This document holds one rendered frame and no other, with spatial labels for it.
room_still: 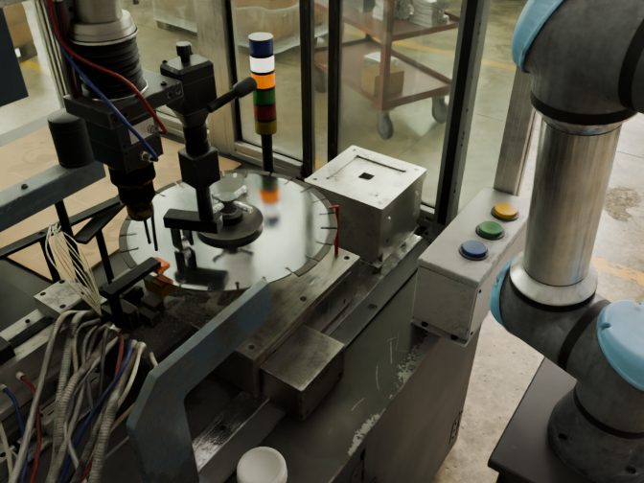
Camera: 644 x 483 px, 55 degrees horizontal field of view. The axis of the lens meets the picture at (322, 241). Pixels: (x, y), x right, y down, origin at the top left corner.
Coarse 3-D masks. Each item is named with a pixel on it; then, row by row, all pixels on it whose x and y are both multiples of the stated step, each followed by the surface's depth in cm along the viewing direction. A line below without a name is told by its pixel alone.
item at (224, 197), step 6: (228, 192) 100; (240, 192) 101; (216, 198) 100; (222, 198) 98; (228, 198) 98; (234, 198) 98; (222, 204) 98; (228, 204) 98; (234, 204) 98; (240, 204) 97; (216, 210) 97; (222, 210) 99; (228, 210) 98; (234, 210) 99; (246, 210) 97; (228, 216) 99
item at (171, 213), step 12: (204, 192) 88; (204, 204) 89; (168, 216) 92; (180, 216) 92; (192, 216) 92; (204, 216) 91; (216, 216) 92; (180, 228) 93; (192, 228) 92; (204, 228) 92; (216, 228) 91; (180, 240) 94; (192, 240) 96
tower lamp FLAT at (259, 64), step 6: (252, 60) 115; (258, 60) 114; (264, 60) 114; (270, 60) 115; (252, 66) 116; (258, 66) 115; (264, 66) 115; (270, 66) 115; (258, 72) 115; (264, 72) 115
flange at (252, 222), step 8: (256, 208) 104; (224, 216) 99; (232, 216) 99; (240, 216) 99; (248, 216) 102; (256, 216) 102; (224, 224) 99; (232, 224) 99; (240, 224) 100; (248, 224) 100; (256, 224) 100; (200, 232) 98; (224, 232) 98; (232, 232) 98; (240, 232) 98; (248, 232) 98; (256, 232) 99; (208, 240) 98; (216, 240) 97; (224, 240) 97; (232, 240) 97; (240, 240) 97
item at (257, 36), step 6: (252, 36) 113; (258, 36) 113; (264, 36) 113; (270, 36) 113; (252, 42) 112; (258, 42) 112; (264, 42) 112; (270, 42) 113; (252, 48) 113; (258, 48) 113; (264, 48) 113; (270, 48) 114; (252, 54) 114; (258, 54) 113; (264, 54) 113; (270, 54) 114
